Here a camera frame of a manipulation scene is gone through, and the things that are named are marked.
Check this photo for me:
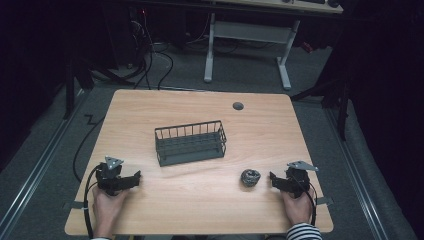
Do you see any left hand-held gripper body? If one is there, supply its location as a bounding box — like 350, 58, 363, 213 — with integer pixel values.
95, 155, 125, 197

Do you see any white-framed desk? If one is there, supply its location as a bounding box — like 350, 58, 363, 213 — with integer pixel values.
203, 0, 344, 91

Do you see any metal floor rail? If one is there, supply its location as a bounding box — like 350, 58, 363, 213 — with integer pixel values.
323, 107, 390, 240
0, 89, 88, 236

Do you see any steel wool scrubber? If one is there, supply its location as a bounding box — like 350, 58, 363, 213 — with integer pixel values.
240, 168, 262, 188

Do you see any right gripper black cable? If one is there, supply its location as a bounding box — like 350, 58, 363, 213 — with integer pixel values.
289, 173, 318, 227

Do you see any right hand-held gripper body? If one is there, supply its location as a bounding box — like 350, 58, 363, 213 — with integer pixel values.
285, 160, 320, 199

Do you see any black metal stand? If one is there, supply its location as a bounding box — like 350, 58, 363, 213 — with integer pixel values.
289, 63, 353, 142
62, 49, 96, 121

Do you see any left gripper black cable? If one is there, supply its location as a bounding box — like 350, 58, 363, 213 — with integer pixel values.
82, 164, 102, 240

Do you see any person's left hand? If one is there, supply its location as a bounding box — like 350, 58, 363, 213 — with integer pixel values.
92, 185, 130, 238

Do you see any bundle of black cables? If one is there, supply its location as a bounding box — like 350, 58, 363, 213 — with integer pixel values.
128, 19, 175, 91

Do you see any person's right hand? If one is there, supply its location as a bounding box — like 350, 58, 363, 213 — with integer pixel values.
280, 187, 316, 227

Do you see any black floor cable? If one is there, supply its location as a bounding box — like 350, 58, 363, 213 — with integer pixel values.
72, 113, 106, 184

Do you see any dark grey wire basket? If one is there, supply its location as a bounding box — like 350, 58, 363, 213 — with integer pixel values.
154, 120, 228, 168

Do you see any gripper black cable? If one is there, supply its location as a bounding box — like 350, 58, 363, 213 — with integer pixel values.
289, 173, 318, 227
82, 164, 102, 240

